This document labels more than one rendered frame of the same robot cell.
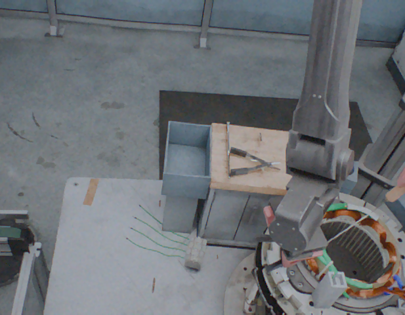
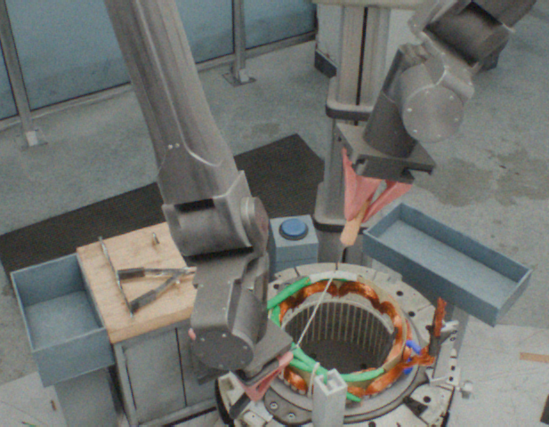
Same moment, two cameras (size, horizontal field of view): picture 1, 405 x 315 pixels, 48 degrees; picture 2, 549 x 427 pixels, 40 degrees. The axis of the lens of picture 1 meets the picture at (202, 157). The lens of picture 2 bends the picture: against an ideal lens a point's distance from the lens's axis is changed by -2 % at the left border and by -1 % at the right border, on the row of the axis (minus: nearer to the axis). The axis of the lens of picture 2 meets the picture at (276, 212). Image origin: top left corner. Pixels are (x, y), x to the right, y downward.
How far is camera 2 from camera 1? 0.11 m
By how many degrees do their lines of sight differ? 14
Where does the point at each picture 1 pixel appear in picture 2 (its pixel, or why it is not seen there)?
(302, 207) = (223, 300)
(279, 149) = not seen: hidden behind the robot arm
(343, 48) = (177, 72)
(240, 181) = (152, 313)
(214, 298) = not seen: outside the picture
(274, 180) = not seen: hidden behind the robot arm
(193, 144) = (62, 292)
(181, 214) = (91, 404)
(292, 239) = (231, 351)
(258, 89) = (147, 173)
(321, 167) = (224, 237)
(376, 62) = (300, 68)
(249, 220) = (195, 366)
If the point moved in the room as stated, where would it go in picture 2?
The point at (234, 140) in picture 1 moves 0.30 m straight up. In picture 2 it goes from (118, 259) to (89, 95)
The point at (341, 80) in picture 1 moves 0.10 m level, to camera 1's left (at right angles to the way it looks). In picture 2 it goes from (194, 113) to (78, 132)
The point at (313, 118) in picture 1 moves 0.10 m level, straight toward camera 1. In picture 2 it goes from (183, 176) to (173, 256)
